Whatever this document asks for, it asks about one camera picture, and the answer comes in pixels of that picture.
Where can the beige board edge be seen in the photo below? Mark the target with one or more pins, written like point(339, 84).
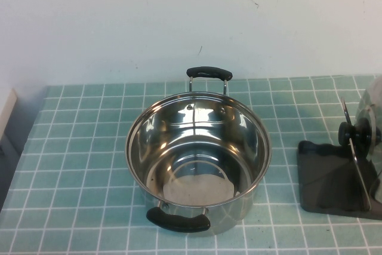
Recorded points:
point(6, 111)

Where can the green checked tablecloth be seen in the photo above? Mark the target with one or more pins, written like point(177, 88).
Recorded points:
point(74, 177)

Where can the glass pot lid black knob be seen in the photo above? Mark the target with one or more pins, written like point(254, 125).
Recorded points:
point(371, 102)

